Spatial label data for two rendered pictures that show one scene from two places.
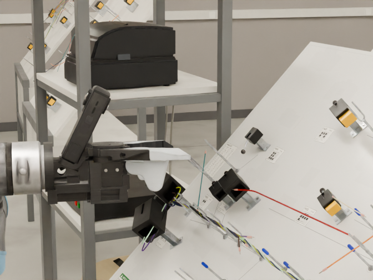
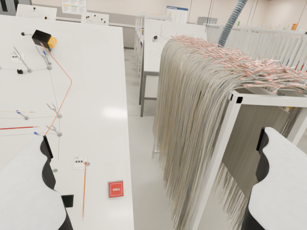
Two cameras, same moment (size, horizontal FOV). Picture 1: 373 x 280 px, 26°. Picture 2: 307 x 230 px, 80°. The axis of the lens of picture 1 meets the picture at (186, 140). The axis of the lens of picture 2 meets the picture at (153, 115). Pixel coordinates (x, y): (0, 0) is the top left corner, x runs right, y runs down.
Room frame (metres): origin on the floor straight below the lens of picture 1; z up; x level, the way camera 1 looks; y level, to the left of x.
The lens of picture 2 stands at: (1.14, 0.11, 1.64)
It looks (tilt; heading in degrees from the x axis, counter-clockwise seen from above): 27 degrees down; 276
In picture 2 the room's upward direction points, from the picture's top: 7 degrees clockwise
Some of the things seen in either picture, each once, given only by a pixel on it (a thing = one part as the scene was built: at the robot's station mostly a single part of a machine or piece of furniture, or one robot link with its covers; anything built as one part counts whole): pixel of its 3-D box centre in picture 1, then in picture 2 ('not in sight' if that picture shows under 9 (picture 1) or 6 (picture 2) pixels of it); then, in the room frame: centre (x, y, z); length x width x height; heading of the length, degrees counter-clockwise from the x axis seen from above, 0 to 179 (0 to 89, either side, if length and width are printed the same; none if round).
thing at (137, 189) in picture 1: (117, 192); not in sight; (2.57, 0.23, 1.09); 0.35 x 0.33 x 0.07; 23
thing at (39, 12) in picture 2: not in sight; (37, 33); (5.98, -5.89, 0.83); 1.18 x 0.72 x 1.65; 16
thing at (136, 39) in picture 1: (119, 53); not in sight; (2.53, 0.21, 1.56); 0.30 x 0.23 x 0.19; 115
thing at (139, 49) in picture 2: not in sight; (145, 42); (2.50, -6.79, 0.90); 5.24 x 0.59 x 1.79; 106
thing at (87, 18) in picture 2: not in sight; (95, 33); (5.19, -8.52, 0.83); 1.18 x 0.72 x 1.65; 16
